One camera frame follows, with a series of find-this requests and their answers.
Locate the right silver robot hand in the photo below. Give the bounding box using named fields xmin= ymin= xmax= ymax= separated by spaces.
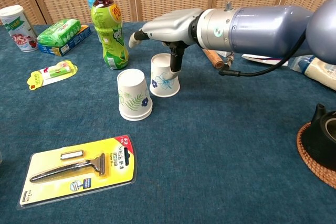
xmin=128 ymin=8 xmax=204 ymax=79

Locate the white paper cup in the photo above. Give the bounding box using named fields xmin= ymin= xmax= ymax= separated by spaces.
xmin=117 ymin=68 xmax=153 ymax=119
xmin=120 ymin=112 xmax=153 ymax=122
xmin=149 ymin=52 xmax=181 ymax=98

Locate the brown wooden rod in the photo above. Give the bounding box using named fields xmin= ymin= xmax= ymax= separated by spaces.
xmin=202 ymin=48 xmax=224 ymax=70

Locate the green tea bottle yellow cap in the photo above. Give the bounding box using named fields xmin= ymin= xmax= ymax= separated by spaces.
xmin=90 ymin=0 xmax=130 ymax=70

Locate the blue and orange flat box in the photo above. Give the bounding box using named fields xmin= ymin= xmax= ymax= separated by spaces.
xmin=37 ymin=24 xmax=92 ymax=57

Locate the green wet wipes pack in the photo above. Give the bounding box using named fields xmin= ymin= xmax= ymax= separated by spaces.
xmin=36 ymin=18 xmax=82 ymax=47

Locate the lip balm blister pack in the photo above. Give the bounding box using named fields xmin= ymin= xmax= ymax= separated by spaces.
xmin=28 ymin=60 xmax=79 ymax=91

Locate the white-lidded printed canister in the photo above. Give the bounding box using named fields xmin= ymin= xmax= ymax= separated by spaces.
xmin=0 ymin=4 xmax=39 ymax=52

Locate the cream squeeze sauce bottle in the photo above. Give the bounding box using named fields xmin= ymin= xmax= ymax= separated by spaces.
xmin=290 ymin=55 xmax=336 ymax=91

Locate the yellow razor blister pack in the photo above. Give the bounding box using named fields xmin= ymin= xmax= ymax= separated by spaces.
xmin=16 ymin=134 xmax=138 ymax=210

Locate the black cast iron teapot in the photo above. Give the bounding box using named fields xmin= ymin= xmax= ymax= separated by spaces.
xmin=301 ymin=103 xmax=336 ymax=171

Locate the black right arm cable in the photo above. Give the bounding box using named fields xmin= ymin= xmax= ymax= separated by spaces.
xmin=219 ymin=28 xmax=309 ymax=77

